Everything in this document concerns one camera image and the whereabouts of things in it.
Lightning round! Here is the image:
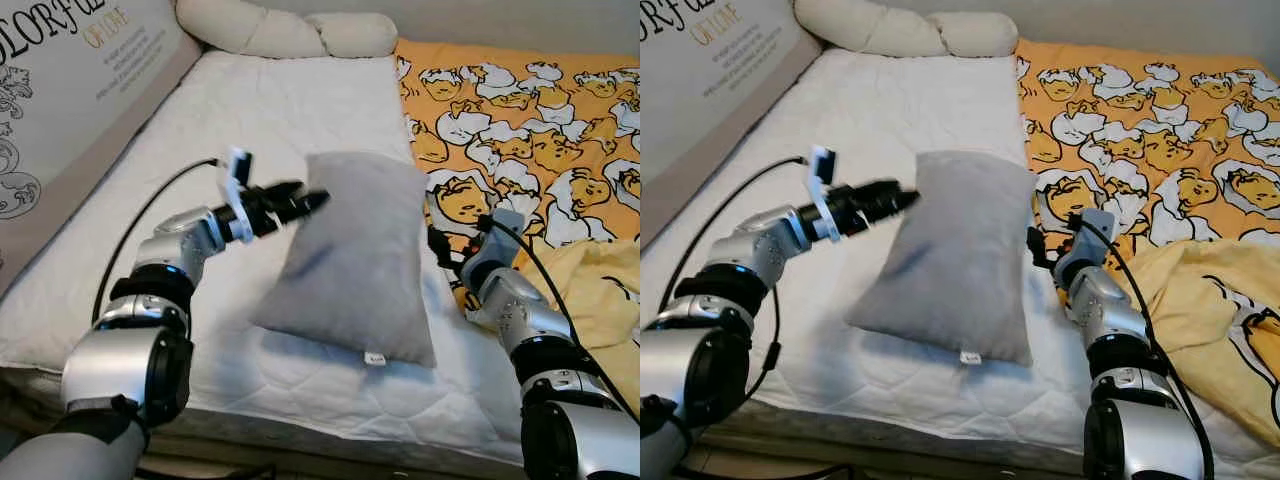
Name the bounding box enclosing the cream long bolster pillow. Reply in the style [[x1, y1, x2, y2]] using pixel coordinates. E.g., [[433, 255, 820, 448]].
[[795, 0, 1020, 60], [175, 0, 399, 60]]

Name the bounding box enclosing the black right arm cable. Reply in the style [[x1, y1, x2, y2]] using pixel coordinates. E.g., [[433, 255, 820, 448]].
[[1068, 212, 1217, 480], [476, 212, 641, 425]]

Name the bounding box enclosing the orange duck print sheet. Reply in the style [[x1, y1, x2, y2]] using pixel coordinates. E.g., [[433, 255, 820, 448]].
[[1015, 38, 1280, 253], [395, 38, 641, 317]]

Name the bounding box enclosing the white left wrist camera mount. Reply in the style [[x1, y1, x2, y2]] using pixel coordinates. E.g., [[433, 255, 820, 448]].
[[222, 148, 257, 244], [807, 145, 842, 244]]

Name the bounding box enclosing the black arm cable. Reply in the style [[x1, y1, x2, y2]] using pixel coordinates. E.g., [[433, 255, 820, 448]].
[[1068, 212, 1217, 480], [476, 212, 641, 425], [666, 154, 811, 303], [92, 156, 223, 326], [738, 283, 784, 407]]

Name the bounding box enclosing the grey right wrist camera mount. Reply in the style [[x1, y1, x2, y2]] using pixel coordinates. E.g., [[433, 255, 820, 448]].
[[1069, 207, 1119, 267], [478, 207, 528, 269]]

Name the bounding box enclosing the grey pillow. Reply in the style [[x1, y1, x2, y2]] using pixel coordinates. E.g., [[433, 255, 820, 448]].
[[248, 152, 439, 369], [843, 150, 1039, 368]]

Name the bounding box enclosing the white quilted mattress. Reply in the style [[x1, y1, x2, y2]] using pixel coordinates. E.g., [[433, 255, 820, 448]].
[[640, 48, 1280, 477], [0, 50, 529, 467]]

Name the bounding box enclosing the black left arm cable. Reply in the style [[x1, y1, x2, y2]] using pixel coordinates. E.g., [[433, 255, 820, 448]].
[[738, 283, 784, 407], [666, 154, 811, 303], [92, 156, 223, 326]]

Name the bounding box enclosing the printed white headboard panel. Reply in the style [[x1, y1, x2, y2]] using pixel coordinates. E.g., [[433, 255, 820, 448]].
[[640, 0, 824, 247], [0, 0, 207, 297]]

